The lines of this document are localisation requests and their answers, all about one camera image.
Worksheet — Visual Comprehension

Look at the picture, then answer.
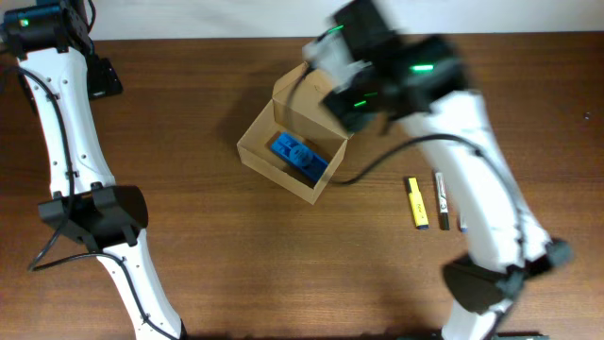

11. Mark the brown cardboard box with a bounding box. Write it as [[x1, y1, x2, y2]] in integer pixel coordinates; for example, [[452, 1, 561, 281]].
[[237, 63, 352, 204]]

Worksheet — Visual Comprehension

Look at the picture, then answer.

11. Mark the blue whiteboard eraser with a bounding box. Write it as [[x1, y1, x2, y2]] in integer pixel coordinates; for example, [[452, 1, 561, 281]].
[[270, 132, 328, 183]]

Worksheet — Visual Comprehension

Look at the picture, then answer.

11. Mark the black whiteboard marker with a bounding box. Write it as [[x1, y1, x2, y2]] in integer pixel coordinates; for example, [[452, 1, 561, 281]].
[[433, 171, 450, 230]]

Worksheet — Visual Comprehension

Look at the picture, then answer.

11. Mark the yellow highlighter pen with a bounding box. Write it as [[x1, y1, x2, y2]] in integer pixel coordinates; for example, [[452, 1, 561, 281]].
[[405, 177, 429, 230]]

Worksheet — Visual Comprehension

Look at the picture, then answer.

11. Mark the blue whiteboard marker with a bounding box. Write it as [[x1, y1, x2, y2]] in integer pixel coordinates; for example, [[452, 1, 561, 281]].
[[459, 214, 468, 233]]

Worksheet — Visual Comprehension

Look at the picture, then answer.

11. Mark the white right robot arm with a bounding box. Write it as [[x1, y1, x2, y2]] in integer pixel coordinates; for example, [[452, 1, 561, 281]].
[[309, 1, 573, 339]]

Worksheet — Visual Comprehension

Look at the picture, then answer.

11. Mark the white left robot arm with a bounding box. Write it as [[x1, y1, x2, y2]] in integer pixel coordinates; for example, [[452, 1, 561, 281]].
[[1, 1, 188, 340]]

